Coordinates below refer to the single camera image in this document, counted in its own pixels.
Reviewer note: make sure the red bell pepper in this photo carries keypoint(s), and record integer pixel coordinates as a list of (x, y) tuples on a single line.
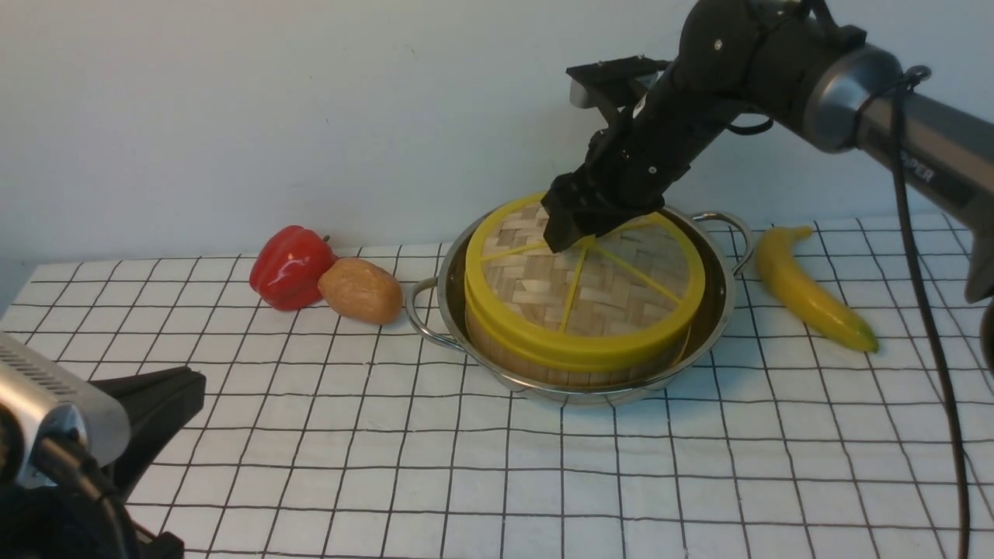
[(287, 270)]

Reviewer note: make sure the woven bamboo steamer lid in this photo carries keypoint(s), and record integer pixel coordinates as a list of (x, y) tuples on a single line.
[(647, 272)]

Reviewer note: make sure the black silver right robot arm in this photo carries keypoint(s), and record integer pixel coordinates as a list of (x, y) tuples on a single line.
[(789, 62)]

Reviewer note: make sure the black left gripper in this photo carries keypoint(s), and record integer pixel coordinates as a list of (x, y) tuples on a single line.
[(83, 514)]

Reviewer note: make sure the brown potato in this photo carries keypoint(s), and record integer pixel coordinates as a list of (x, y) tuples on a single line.
[(360, 290)]

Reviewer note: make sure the white checkered tablecloth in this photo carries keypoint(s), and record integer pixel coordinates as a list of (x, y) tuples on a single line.
[(326, 438)]

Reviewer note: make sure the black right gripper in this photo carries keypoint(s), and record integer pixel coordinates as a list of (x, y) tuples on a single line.
[(645, 148)]

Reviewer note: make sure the yellow banana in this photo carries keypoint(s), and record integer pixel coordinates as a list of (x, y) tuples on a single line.
[(787, 282)]

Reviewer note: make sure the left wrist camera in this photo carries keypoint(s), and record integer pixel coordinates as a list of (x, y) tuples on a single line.
[(40, 398)]

